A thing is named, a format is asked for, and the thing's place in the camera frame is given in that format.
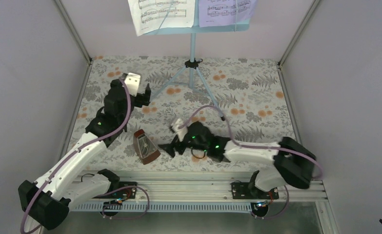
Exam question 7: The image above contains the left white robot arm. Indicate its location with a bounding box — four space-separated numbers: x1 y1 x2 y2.
18 78 151 234

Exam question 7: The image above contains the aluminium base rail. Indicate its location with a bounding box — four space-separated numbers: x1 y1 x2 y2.
35 170 329 202

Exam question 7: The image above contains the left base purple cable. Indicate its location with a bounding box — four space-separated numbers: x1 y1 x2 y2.
101 184 151 220

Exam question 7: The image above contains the perforated cable tray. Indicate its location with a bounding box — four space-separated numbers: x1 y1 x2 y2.
73 201 267 213

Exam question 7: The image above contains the white sheet music page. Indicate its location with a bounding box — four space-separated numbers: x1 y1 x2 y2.
128 0 196 36

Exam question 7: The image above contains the clear plastic metronome cover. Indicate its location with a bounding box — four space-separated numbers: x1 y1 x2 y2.
138 134 157 158

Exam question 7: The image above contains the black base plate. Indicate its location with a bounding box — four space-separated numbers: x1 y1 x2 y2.
105 181 138 200
231 181 279 200

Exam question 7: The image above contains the brown wooden metronome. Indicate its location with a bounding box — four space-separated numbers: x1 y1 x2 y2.
133 129 161 165

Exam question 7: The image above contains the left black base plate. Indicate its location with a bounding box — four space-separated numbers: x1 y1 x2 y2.
105 181 138 200

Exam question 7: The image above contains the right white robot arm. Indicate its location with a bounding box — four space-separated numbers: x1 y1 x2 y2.
158 121 316 192

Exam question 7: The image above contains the light blue music stand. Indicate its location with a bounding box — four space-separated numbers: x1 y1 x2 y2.
148 0 250 108

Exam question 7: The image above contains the lavender sheet music page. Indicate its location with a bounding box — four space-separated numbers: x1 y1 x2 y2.
198 0 258 27

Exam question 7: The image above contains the floral patterned table mat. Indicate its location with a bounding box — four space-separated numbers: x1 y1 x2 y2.
69 56 295 172

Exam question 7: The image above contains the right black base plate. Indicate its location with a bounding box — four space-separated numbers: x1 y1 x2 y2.
231 181 279 200

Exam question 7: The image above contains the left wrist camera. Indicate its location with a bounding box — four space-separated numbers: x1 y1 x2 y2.
124 73 141 97

